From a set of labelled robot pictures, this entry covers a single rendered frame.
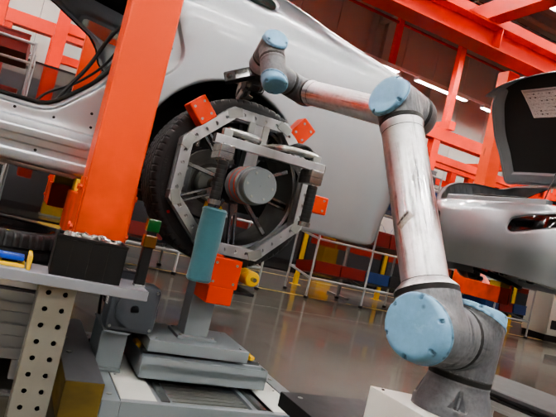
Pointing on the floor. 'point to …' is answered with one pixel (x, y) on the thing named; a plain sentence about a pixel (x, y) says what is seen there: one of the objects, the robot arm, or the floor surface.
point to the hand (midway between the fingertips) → (236, 98)
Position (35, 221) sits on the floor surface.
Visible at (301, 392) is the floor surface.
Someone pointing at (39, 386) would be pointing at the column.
